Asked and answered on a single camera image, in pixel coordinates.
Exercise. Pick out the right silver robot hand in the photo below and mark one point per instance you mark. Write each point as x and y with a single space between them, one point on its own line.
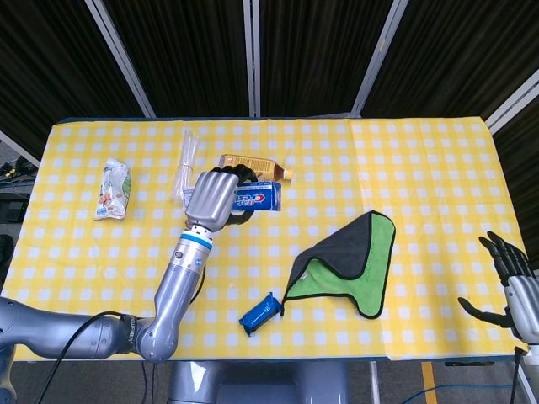
524 299

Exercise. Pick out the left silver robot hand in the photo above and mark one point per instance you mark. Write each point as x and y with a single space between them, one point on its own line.
210 198

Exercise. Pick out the blue white toothpaste box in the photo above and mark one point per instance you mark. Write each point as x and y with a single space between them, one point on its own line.
257 198

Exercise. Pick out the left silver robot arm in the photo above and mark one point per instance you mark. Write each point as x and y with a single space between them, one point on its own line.
177 286

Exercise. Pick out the yellow tea bottle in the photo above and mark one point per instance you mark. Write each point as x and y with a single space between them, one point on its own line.
269 167

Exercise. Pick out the clear plastic straw bundle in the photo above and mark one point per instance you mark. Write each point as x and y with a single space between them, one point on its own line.
185 168

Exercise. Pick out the crumpled white snack bag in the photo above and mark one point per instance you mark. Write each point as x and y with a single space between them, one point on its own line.
113 193

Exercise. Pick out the blue plastic packet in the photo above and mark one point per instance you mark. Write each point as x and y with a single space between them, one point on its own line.
259 315

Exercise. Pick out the green grey microfiber cloth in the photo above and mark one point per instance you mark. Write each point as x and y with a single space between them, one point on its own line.
370 261

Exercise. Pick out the yellow checkered tablecloth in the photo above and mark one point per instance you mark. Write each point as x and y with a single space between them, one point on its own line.
421 168

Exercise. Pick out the white table leg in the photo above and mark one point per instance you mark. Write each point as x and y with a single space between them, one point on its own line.
375 383

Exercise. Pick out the grey robot torso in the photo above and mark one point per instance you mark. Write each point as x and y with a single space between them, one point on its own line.
252 383

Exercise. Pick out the white partition post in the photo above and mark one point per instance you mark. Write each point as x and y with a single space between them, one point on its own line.
19 149
377 59
518 101
252 59
122 63

